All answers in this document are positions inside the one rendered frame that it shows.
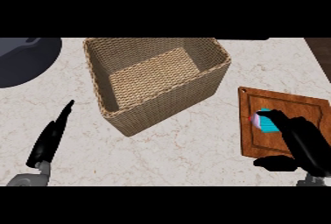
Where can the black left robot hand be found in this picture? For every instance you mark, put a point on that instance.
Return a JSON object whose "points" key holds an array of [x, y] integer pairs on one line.
{"points": [[48, 140]]}

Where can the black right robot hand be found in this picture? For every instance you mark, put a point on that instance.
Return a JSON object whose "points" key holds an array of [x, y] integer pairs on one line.
{"points": [[307, 143]]}

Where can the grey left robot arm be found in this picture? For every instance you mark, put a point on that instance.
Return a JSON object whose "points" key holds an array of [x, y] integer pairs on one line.
{"points": [[33, 178]]}

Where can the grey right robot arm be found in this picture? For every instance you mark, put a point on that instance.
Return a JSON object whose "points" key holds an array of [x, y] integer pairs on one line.
{"points": [[314, 181]]}

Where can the brown wooden cutting board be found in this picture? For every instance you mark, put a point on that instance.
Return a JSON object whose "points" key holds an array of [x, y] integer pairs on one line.
{"points": [[276, 125]]}

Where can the pink cupcake with teal wrapper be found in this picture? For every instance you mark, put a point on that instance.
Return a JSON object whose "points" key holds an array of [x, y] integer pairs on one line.
{"points": [[264, 122]]}

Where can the tan wicker basket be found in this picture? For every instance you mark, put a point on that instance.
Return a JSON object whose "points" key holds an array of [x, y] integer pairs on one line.
{"points": [[156, 84]]}

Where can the dark grey round pan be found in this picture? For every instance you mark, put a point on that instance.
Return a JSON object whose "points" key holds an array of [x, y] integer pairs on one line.
{"points": [[24, 59]]}

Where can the dark brown wooden panel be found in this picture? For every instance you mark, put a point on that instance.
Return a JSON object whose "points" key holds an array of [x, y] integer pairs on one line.
{"points": [[322, 52]]}

